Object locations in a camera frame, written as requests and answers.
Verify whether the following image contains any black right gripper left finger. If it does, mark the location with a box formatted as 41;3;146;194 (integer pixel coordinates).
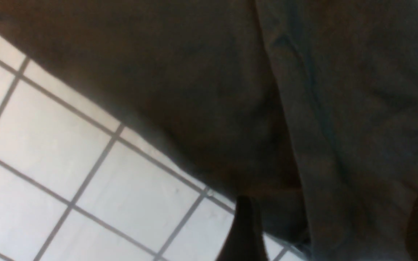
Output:
216;195;268;261

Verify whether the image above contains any gray long-sleeved shirt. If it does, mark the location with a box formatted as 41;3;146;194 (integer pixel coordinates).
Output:
0;0;418;261

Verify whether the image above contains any white grid-pattern mat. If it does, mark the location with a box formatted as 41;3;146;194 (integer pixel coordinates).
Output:
0;18;306;261

